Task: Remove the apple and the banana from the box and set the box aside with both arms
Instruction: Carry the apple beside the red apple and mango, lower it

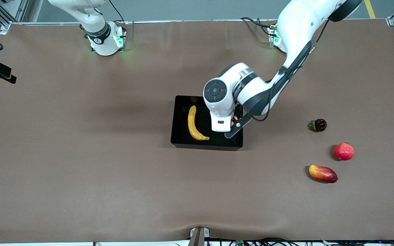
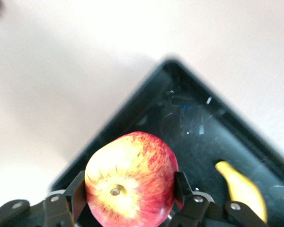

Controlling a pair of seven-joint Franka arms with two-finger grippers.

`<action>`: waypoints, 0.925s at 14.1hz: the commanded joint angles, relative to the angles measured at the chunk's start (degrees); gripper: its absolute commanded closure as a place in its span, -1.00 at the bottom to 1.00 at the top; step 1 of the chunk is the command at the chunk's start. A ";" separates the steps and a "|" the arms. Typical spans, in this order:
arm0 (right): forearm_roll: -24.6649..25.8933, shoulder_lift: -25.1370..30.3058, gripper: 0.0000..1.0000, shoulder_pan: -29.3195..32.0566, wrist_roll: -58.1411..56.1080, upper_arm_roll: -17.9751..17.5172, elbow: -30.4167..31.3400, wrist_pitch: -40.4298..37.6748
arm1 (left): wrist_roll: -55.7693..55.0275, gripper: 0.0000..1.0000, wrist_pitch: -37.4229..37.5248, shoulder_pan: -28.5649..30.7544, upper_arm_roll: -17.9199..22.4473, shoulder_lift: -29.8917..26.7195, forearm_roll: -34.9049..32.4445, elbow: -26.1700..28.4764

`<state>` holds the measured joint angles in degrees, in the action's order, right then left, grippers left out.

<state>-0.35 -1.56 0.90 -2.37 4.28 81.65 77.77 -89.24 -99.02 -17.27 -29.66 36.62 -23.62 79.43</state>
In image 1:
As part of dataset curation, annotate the yellow banana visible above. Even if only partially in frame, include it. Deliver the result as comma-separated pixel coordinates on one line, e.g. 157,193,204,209
187,105,210,141

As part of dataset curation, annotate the brown table mat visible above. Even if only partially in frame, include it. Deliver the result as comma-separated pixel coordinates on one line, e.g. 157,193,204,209
0,19,394,244

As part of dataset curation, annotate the dark purple mangosteen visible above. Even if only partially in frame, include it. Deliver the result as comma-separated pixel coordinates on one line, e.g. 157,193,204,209
308,118,328,133

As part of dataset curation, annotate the black cable bundle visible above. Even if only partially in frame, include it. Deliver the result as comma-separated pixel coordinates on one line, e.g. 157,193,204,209
175,237,394,246

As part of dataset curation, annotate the black plastic box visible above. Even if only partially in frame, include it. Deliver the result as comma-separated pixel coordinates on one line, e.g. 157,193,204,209
170,95,244,151

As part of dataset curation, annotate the black base power cable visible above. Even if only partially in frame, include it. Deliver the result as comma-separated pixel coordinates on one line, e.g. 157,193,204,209
240,16,272,36
108,0,129,38

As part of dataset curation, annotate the metal camera stand bracket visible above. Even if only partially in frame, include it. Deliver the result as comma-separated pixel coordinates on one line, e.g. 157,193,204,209
187,226,210,246

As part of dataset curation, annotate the red pomegranate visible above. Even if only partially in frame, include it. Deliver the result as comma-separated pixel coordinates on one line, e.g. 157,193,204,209
333,142,355,161

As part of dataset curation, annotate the red yellow mango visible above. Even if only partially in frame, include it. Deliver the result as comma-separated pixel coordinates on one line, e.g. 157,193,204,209
308,165,339,184

